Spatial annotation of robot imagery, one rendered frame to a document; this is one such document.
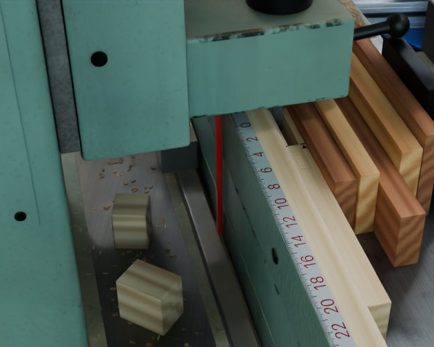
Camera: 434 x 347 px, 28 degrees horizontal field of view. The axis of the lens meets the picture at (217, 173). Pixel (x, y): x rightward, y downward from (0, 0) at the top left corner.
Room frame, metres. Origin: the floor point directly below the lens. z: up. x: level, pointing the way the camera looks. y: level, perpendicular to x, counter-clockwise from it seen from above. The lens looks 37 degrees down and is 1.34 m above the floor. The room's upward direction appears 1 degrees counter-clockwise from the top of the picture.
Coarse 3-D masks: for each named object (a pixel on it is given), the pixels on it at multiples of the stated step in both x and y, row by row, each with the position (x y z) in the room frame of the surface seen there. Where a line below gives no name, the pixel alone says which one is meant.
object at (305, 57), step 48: (192, 0) 0.61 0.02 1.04; (240, 0) 0.61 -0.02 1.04; (336, 0) 0.61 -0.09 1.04; (192, 48) 0.55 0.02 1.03; (240, 48) 0.56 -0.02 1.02; (288, 48) 0.57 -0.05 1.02; (336, 48) 0.58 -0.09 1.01; (192, 96) 0.55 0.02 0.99; (240, 96) 0.56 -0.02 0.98; (288, 96) 0.57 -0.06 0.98; (336, 96) 0.58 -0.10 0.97
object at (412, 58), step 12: (384, 36) 0.63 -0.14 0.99; (384, 48) 0.62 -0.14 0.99; (396, 48) 0.61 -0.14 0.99; (408, 48) 0.60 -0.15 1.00; (396, 60) 0.60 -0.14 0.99; (408, 60) 0.59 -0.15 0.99; (420, 60) 0.59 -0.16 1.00; (396, 72) 0.60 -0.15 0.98; (408, 72) 0.58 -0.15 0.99; (420, 72) 0.57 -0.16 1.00; (432, 72) 0.57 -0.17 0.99; (408, 84) 0.57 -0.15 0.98; (420, 84) 0.55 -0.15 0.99; (432, 84) 0.55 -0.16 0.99; (420, 96) 0.55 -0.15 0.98; (432, 96) 0.54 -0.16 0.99; (432, 108) 0.54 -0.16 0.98
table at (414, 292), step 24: (192, 120) 0.73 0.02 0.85; (432, 192) 0.54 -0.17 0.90; (240, 216) 0.53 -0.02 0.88; (432, 216) 0.51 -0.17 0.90; (240, 240) 0.53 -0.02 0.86; (360, 240) 0.48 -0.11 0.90; (432, 240) 0.48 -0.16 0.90; (264, 264) 0.47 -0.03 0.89; (384, 264) 0.46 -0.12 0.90; (432, 264) 0.46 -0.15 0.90; (264, 288) 0.46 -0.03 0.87; (384, 288) 0.43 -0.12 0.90; (408, 288) 0.43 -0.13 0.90; (432, 288) 0.43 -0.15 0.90; (264, 312) 0.46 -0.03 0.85; (408, 312) 0.41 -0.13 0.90; (432, 312) 0.41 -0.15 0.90; (288, 336) 0.40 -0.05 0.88; (408, 336) 0.39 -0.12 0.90; (432, 336) 0.39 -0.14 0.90
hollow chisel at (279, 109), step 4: (272, 108) 0.60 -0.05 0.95; (276, 108) 0.60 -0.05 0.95; (280, 108) 0.60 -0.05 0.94; (272, 112) 0.60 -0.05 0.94; (276, 112) 0.60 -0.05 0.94; (280, 112) 0.60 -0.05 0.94; (276, 116) 0.60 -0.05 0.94; (280, 116) 0.60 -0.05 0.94; (276, 120) 0.60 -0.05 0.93; (280, 120) 0.60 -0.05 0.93; (280, 124) 0.60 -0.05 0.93; (280, 128) 0.60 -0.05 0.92
